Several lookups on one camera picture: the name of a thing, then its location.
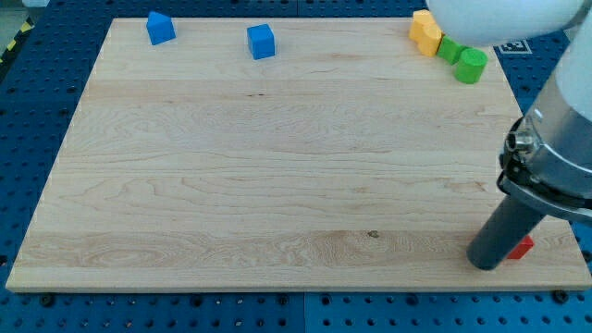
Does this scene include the yellow block rear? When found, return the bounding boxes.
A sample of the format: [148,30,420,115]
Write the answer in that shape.
[409,9,435,42]

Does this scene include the red block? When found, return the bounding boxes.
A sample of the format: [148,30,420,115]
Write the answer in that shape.
[507,235,535,260]

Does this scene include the green cylinder block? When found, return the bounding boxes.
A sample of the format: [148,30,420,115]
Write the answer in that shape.
[454,48,488,84]

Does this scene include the green block rear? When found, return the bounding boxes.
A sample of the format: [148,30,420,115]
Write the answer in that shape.
[437,35,467,65]

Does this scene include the blue cube block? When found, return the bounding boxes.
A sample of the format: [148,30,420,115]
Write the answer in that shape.
[246,24,276,60]

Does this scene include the wooden board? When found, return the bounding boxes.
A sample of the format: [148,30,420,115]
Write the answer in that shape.
[6,18,591,293]

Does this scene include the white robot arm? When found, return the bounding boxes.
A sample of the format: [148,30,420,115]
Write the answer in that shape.
[427,0,591,270]

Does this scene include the fiducial marker tag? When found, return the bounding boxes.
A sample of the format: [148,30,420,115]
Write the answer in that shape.
[497,40,532,55]

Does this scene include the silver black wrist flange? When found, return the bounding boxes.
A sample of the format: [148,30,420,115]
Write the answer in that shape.
[498,79,591,225]

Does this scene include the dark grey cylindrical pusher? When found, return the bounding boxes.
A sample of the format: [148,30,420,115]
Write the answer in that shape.
[466,195,545,270]

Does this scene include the blue pentagon block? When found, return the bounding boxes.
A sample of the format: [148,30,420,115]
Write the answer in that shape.
[146,11,176,45]

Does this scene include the yellow heart block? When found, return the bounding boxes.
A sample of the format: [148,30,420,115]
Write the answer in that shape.
[417,23,443,56]

